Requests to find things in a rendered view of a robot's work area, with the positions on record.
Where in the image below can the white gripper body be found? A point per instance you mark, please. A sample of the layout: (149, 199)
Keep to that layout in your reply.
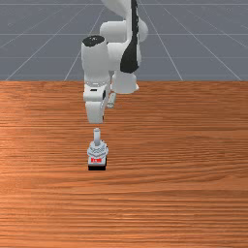
(95, 106)

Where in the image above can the toggle switch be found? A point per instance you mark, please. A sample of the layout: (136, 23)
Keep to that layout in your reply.
(97, 151)

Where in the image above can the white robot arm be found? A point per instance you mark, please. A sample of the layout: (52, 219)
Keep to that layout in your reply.
(95, 61)

